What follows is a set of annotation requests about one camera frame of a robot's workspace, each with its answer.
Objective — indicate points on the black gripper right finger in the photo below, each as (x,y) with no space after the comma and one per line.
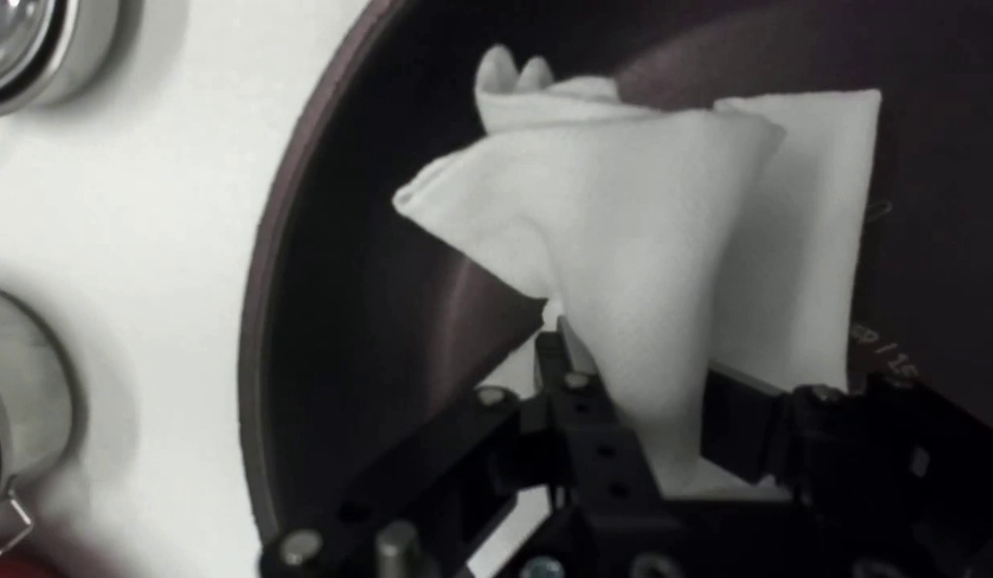
(752,427)

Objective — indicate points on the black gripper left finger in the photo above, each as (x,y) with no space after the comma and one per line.
(597,450)

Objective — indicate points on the white kitchen towel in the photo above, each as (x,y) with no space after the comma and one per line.
(644,234)

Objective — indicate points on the black frying pan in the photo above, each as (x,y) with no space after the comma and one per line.
(356,355)

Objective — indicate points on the red bowl with beans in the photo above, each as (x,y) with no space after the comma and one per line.
(32,566)

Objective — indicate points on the steel rimmed container with clasp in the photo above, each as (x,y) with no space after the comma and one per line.
(23,406)

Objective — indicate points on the shiny round steel dish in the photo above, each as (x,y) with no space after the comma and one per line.
(23,41)

